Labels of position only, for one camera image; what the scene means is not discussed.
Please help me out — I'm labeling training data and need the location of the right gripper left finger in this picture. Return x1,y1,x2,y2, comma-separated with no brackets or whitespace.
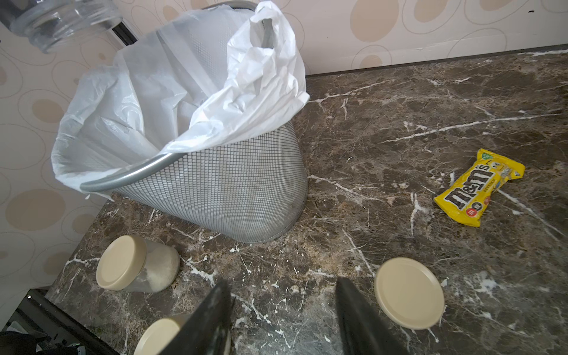
160,280,233,355

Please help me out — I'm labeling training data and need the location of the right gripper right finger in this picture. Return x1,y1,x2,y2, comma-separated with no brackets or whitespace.
335,277,408,354

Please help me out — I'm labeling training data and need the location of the glass rice jar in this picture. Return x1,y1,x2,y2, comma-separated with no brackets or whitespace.
132,312,232,355
96,235,180,293
1,0,123,53

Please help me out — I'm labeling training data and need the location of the beige jar lid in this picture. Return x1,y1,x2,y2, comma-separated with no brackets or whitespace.
374,257,445,330

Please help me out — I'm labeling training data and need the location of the metal trash bucket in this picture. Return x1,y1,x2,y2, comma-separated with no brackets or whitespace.
80,1,308,243

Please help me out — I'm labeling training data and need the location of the yellow snack packet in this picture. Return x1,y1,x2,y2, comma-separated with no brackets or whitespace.
434,149,525,227

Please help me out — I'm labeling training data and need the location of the white plastic bin liner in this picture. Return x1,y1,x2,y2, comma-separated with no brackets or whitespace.
51,1,309,191

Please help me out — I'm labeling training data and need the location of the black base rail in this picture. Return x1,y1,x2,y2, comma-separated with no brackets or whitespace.
1,289,117,354

